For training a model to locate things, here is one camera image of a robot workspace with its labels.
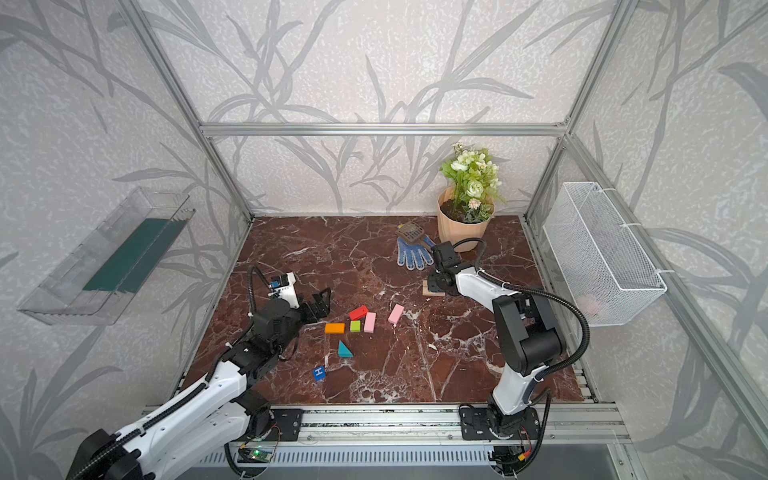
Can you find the natural wood block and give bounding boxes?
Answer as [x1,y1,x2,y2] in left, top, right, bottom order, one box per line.
[422,280,445,297]

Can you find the pink block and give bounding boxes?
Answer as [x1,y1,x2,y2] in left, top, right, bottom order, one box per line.
[388,304,404,325]
[363,312,376,333]

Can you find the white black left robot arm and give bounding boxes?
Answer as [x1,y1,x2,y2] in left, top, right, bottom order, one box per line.
[67,287,331,479]

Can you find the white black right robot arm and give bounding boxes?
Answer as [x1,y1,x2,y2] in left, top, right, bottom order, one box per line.
[427,267,565,441]

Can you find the orange wood block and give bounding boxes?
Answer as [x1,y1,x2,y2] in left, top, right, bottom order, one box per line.
[324,323,346,334]

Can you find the red wood block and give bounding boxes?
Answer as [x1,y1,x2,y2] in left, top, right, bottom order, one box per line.
[349,305,369,321]

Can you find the pink block beside green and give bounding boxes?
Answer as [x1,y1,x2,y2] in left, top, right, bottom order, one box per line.
[363,312,376,333]

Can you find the teal triangle wood block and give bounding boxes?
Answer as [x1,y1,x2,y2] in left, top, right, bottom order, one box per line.
[338,341,354,358]

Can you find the blue dotted work glove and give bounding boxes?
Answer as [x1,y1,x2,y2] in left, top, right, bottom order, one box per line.
[397,236,435,271]

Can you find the peach ribbed flower pot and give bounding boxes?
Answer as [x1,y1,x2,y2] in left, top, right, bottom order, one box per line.
[437,187,490,244]

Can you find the brown plastic slotted scoop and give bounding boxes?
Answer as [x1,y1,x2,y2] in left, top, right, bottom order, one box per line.
[397,222,426,245]

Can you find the blue letter cube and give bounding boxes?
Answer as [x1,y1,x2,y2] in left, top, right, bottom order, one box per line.
[313,366,327,381]

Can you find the green white artificial flowers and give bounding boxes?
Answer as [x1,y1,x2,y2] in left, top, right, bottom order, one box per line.
[440,142,501,224]

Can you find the pink object in basket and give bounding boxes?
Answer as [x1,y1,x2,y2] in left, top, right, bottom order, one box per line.
[576,294,609,318]

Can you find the green circuit board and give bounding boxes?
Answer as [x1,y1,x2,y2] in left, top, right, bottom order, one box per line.
[237,446,274,464]

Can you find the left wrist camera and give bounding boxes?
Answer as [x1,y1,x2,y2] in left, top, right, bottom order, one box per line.
[268,272,299,309]

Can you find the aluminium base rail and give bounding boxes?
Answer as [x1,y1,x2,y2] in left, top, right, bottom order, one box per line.
[119,403,631,448]

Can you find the white wire mesh basket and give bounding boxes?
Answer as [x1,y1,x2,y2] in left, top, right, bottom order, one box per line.
[543,182,667,327]

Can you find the aluminium cage frame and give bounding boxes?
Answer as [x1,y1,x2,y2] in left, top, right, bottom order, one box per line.
[118,1,767,444]

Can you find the clear plastic wall tray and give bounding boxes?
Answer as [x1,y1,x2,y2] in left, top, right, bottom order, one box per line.
[18,187,196,326]

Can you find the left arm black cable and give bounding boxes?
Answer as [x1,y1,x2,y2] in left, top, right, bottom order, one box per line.
[68,265,274,480]

